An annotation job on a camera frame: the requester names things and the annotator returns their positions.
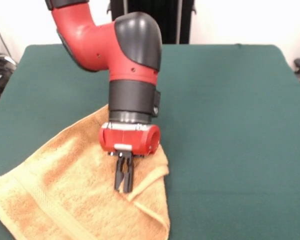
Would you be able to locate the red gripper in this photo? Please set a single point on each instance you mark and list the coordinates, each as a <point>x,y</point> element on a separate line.
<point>130,140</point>

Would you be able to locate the orange terry towel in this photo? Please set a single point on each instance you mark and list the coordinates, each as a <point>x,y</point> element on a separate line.
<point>65,187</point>

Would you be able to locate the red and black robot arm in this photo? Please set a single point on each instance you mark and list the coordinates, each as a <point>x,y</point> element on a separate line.
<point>115,50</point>

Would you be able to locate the dark green table cloth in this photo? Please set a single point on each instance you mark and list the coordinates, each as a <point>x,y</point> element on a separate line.
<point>215,125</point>

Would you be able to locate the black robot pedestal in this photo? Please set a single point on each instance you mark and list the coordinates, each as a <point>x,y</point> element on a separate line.
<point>177,20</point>

